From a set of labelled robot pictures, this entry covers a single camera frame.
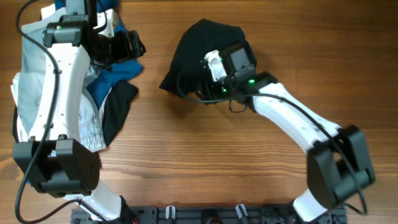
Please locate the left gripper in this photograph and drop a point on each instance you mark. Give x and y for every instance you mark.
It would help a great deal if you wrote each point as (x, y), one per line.
(126, 53)

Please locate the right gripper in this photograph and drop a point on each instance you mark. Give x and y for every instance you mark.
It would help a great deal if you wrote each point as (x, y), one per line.
(209, 92)

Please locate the black shorts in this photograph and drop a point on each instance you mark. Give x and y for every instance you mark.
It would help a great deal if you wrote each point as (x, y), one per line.
(188, 67)

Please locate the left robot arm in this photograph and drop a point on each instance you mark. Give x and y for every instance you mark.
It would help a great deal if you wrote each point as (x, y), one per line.
(53, 159)

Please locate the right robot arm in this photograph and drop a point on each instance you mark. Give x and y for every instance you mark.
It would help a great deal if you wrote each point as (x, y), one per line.
(338, 160)

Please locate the black garment under pile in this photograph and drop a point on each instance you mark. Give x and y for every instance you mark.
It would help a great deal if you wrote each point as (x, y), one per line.
(118, 109)

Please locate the blue t-shirt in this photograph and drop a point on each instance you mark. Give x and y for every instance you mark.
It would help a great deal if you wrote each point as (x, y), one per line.
(106, 80)

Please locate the light denim shorts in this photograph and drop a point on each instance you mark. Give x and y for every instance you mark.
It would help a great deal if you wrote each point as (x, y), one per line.
(30, 86)

